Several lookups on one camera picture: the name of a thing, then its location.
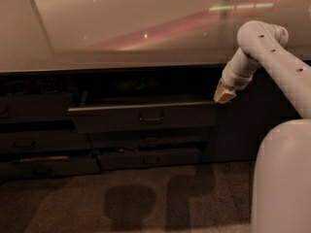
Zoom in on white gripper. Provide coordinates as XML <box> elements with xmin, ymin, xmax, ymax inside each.
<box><xmin>213</xmin><ymin>61</ymin><xmax>253</xmax><ymax>104</ymax></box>

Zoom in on grey drawer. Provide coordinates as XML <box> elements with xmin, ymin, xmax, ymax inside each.
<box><xmin>0</xmin><ymin>130</ymin><xmax>91</xmax><ymax>153</ymax></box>
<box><xmin>88</xmin><ymin>126</ymin><xmax>211</xmax><ymax>148</ymax></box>
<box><xmin>0</xmin><ymin>93</ymin><xmax>74</xmax><ymax>123</ymax></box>
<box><xmin>0</xmin><ymin>157</ymin><xmax>100</xmax><ymax>180</ymax></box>
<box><xmin>68</xmin><ymin>91</ymin><xmax>221</xmax><ymax>133</ymax></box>
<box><xmin>97</xmin><ymin>148</ymin><xmax>201</xmax><ymax>170</ymax></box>

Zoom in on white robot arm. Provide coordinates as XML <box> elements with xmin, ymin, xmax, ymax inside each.
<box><xmin>214</xmin><ymin>20</ymin><xmax>311</xmax><ymax>233</ymax></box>

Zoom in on snack bags in left drawer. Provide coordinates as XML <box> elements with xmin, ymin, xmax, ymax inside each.
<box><xmin>0</xmin><ymin>78</ymin><xmax>68</xmax><ymax>96</ymax></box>

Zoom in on grey cabinet door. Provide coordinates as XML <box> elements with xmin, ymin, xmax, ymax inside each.
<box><xmin>202</xmin><ymin>69</ymin><xmax>299</xmax><ymax>162</ymax></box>

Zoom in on green snack bag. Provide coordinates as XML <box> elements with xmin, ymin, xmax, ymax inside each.
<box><xmin>115</xmin><ymin>79</ymin><xmax>157</xmax><ymax>92</ymax></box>

